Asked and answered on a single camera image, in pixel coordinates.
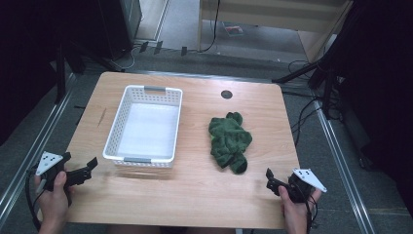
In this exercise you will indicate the dark curtain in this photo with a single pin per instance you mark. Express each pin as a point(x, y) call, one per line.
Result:
point(380, 81)
point(29, 58)

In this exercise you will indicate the green fluffy cloth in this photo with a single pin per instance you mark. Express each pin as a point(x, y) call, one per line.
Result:
point(229, 139)

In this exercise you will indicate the metal floor rail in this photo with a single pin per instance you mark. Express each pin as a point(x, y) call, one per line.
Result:
point(344, 172)
point(201, 76)
point(32, 152)

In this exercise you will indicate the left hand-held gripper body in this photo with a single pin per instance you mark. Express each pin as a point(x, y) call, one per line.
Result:
point(52, 165)

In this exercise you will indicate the light wooden shelf unit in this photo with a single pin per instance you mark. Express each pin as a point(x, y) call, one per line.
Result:
point(276, 16)

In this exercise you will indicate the person's right hand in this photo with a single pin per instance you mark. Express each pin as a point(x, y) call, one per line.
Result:
point(297, 214)

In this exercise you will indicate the black cabinet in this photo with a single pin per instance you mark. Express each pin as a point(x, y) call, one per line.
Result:
point(120, 26)

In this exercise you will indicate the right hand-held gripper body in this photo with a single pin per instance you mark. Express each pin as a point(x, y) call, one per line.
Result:
point(302, 187)

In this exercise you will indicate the black metal stand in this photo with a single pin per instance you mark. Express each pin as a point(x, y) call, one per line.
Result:
point(60, 74)
point(328, 94)

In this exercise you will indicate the red and white packet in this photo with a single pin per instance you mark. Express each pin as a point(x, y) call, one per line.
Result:
point(233, 30)

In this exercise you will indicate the person's left hand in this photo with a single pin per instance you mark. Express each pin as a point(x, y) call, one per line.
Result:
point(53, 200)

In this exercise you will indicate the white perforated plastic basket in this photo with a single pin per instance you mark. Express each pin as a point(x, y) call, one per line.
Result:
point(146, 130)

